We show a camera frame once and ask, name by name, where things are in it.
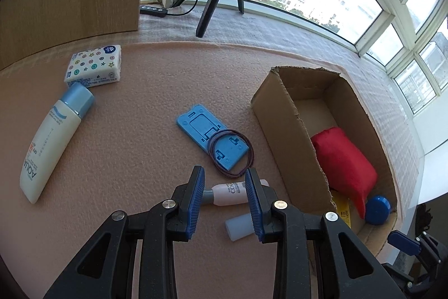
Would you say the translucent tube cap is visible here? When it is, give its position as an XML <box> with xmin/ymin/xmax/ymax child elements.
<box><xmin>225</xmin><ymin>213</ymin><xmax>255</xmax><ymax>243</ymax></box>

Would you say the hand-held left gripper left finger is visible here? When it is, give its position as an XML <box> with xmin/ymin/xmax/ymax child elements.
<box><xmin>44</xmin><ymin>165</ymin><xmax>205</xmax><ymax>299</ymax></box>

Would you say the blue plastic stand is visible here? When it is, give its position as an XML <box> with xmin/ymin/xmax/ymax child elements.
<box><xmin>176</xmin><ymin>104</ymin><xmax>251</xmax><ymax>171</ymax></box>

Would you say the small white pink tube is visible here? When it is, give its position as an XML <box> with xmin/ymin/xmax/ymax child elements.
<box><xmin>202</xmin><ymin>179</ymin><xmax>270</xmax><ymax>207</ymax></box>

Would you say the white lotion bottle blue cap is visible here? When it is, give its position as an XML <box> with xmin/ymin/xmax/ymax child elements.
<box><xmin>19</xmin><ymin>82</ymin><xmax>95</xmax><ymax>205</ymax></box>

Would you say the yellow packet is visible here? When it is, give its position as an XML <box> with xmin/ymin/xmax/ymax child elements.
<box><xmin>331</xmin><ymin>190</ymin><xmax>353</xmax><ymax>230</ymax></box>

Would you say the black inline remote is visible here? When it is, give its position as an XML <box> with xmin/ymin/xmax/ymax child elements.
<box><xmin>139</xmin><ymin>4</ymin><xmax>168</xmax><ymax>18</ymax></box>

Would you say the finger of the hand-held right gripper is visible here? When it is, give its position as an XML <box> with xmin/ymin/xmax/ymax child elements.
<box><xmin>381</xmin><ymin>262</ymin><xmax>416</xmax><ymax>291</ymax></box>
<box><xmin>387</xmin><ymin>230</ymin><xmax>442</xmax><ymax>265</ymax></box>

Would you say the cardboard box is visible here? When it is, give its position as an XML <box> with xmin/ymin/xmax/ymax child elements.
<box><xmin>250</xmin><ymin>66</ymin><xmax>400</xmax><ymax>258</ymax></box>

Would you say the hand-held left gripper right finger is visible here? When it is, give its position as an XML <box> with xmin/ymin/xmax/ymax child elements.
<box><xmin>244</xmin><ymin>168</ymin><xmax>407</xmax><ymax>299</ymax></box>

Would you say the red fabric pouch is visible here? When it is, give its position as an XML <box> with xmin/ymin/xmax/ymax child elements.
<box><xmin>311</xmin><ymin>126</ymin><xmax>379</xmax><ymax>220</ymax></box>

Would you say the patterned tissue pack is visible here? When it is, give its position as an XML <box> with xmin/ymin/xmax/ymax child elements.
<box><xmin>63</xmin><ymin>45</ymin><xmax>123</xmax><ymax>89</ymax></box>

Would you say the blue round lid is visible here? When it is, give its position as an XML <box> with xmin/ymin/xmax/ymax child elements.
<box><xmin>364</xmin><ymin>195</ymin><xmax>392</xmax><ymax>226</ymax></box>

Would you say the thin purple loop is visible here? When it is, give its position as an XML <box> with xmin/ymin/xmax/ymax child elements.
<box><xmin>208</xmin><ymin>129</ymin><xmax>255</xmax><ymax>180</ymax></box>

